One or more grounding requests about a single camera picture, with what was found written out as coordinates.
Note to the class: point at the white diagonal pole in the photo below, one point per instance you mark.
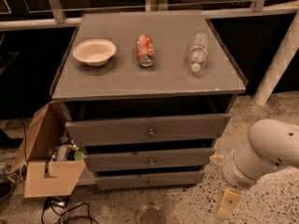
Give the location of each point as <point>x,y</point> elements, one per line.
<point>283,57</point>

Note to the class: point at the grey top drawer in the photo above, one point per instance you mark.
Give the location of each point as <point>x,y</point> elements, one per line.
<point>146,130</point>

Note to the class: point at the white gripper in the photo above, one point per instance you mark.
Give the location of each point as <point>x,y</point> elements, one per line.
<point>234,171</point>

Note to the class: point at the clear plastic water bottle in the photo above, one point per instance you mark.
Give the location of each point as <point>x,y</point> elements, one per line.
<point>198,54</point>

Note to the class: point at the open cardboard box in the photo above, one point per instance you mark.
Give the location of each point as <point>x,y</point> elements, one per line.
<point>45,178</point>

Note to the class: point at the grey bottom drawer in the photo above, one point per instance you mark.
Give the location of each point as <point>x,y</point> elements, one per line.
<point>149,180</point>

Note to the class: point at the grey drawer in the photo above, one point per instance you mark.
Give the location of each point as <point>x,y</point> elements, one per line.
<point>146,130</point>
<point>149,180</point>
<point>148,159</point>

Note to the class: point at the grey drawer cabinet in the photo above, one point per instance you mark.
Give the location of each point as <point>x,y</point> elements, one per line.
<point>123,89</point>

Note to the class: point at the white paper bowl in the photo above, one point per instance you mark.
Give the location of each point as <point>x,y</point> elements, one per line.
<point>94,52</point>

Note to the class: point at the orange soda can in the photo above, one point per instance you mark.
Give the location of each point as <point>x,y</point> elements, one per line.
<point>145,53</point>

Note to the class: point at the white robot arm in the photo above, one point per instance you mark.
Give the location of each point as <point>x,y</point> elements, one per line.
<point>272,146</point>

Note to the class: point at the metal railing frame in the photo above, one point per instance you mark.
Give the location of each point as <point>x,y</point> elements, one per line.
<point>42,14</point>

